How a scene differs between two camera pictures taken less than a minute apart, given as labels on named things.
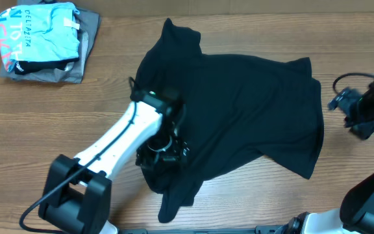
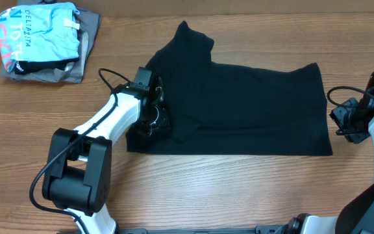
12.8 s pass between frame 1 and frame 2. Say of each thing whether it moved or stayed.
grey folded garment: stayed
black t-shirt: moved
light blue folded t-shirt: stayed
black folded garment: stayed
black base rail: stayed
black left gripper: moved
